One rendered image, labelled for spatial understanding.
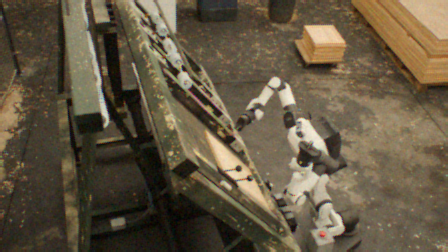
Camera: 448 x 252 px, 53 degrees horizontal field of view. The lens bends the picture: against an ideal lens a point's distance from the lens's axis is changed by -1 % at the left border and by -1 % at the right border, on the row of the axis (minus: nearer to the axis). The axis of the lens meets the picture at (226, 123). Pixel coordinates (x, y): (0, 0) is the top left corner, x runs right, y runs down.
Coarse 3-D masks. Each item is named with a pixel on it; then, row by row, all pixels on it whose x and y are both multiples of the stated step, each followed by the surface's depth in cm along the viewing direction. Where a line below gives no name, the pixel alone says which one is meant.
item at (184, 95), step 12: (168, 72) 283; (168, 84) 284; (180, 96) 293; (192, 96) 298; (192, 108) 302; (204, 108) 306; (204, 120) 313; (216, 120) 316; (216, 132) 323; (228, 132) 327; (240, 144) 339
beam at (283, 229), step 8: (200, 72) 425; (232, 128) 362; (240, 136) 368; (240, 152) 343; (248, 152) 353; (248, 160) 335; (248, 168) 331; (256, 168) 339; (256, 176) 323; (264, 184) 325; (264, 192) 311; (272, 200) 311; (272, 208) 301; (280, 216) 300; (280, 224) 291; (280, 232) 288; (288, 232) 289; (288, 240) 282; (296, 248) 279
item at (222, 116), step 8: (160, 16) 289; (152, 40) 297; (168, 64) 312; (176, 72) 318; (192, 88) 332; (200, 96) 339; (208, 104) 346; (216, 112) 354; (224, 112) 363; (224, 120) 362
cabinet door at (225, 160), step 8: (208, 136) 288; (216, 144) 293; (216, 152) 278; (224, 152) 298; (216, 160) 272; (224, 160) 284; (232, 160) 303; (224, 168) 269; (232, 168) 288; (232, 176) 274; (240, 176) 292; (240, 184) 277; (248, 184) 297; (256, 184) 317; (248, 192) 281; (256, 192) 302; (264, 200) 305
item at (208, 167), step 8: (200, 160) 233; (208, 168) 239; (216, 176) 245; (232, 184) 253; (240, 192) 260; (256, 200) 276; (256, 208) 275; (264, 208) 280; (264, 216) 283; (272, 216) 286
